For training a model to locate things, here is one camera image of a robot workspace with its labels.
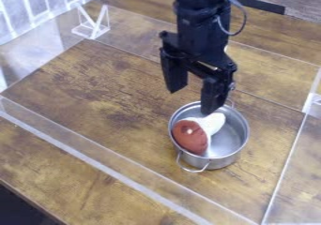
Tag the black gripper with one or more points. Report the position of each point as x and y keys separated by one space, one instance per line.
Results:
x=194 y=50

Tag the clear acrylic triangle bracket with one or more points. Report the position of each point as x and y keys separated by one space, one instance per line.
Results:
x=89 y=28

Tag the silver metal pot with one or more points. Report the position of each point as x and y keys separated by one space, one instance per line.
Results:
x=226 y=144

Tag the black bar in background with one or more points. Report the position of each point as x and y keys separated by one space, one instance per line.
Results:
x=273 y=8

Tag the red plush mushroom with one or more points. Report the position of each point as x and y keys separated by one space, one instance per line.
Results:
x=192 y=131

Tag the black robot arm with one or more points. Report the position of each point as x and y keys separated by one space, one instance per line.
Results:
x=194 y=50

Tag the clear acrylic enclosure wall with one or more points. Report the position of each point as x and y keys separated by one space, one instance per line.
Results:
x=180 y=199

